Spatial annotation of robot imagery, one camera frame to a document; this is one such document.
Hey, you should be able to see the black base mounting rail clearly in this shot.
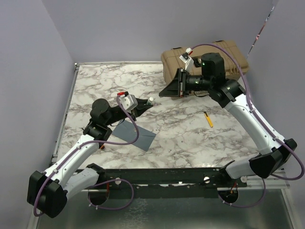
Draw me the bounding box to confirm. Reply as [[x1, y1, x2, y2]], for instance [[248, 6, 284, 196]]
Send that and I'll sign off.
[[88, 164, 247, 199]]

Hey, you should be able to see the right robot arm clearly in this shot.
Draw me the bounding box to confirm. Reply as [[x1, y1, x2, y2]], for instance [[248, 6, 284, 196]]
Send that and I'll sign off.
[[159, 53, 297, 187]]

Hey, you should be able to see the tan plastic toolbox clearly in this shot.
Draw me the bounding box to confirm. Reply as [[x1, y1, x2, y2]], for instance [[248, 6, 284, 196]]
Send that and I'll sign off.
[[161, 41, 249, 94]]

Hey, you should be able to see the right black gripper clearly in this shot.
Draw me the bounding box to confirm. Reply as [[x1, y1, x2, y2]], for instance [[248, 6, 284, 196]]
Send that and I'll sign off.
[[160, 68, 212, 97]]

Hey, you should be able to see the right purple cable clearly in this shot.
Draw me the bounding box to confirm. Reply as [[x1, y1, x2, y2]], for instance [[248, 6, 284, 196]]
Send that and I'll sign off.
[[190, 43, 305, 208]]

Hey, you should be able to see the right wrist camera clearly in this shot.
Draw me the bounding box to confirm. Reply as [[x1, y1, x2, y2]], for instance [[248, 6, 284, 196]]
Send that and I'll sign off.
[[179, 48, 194, 72]]

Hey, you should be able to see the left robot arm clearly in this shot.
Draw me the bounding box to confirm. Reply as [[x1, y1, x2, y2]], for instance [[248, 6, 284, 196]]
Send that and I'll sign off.
[[27, 92, 153, 218]]

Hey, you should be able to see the aluminium table frame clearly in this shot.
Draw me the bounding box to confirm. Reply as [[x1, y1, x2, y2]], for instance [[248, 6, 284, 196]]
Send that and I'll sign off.
[[25, 61, 297, 229]]

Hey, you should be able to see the grey blue envelope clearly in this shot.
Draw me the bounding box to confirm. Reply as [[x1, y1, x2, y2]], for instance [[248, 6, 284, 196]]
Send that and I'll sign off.
[[112, 119, 157, 152]]

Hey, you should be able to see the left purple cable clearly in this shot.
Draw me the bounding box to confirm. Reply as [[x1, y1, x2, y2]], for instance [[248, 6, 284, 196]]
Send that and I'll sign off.
[[33, 94, 140, 217]]

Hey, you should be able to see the green white glue stick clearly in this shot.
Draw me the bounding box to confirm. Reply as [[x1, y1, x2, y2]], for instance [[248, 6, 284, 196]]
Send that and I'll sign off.
[[146, 97, 154, 105]]

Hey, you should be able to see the purple cable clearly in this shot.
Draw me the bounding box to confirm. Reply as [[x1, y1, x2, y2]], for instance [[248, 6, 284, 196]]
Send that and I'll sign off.
[[190, 43, 305, 208], [33, 94, 140, 217]]

